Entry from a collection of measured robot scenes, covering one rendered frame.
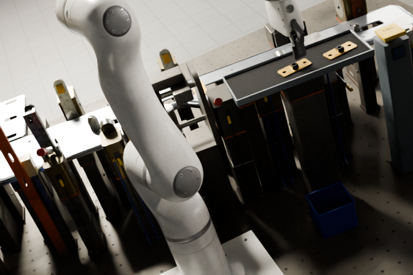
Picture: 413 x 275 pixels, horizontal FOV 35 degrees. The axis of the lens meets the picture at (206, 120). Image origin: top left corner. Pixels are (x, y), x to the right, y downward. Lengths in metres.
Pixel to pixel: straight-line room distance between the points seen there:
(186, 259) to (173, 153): 0.31
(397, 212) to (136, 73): 0.89
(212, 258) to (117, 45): 0.61
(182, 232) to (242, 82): 0.42
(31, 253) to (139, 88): 0.98
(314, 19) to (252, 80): 1.27
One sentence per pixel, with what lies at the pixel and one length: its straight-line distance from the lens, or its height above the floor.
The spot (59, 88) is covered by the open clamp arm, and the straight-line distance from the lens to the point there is 2.13.
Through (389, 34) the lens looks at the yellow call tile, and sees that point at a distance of 1.75.
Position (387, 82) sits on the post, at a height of 1.02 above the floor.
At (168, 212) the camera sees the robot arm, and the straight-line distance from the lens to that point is 1.53.
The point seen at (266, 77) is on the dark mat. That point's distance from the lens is 1.67.
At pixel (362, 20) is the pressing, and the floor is 1.00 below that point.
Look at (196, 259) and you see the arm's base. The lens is 1.58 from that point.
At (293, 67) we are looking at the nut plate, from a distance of 1.67.
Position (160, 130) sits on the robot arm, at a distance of 1.39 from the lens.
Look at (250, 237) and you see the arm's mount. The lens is 1.79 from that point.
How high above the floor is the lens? 2.01
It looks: 33 degrees down
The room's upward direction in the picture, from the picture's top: 19 degrees counter-clockwise
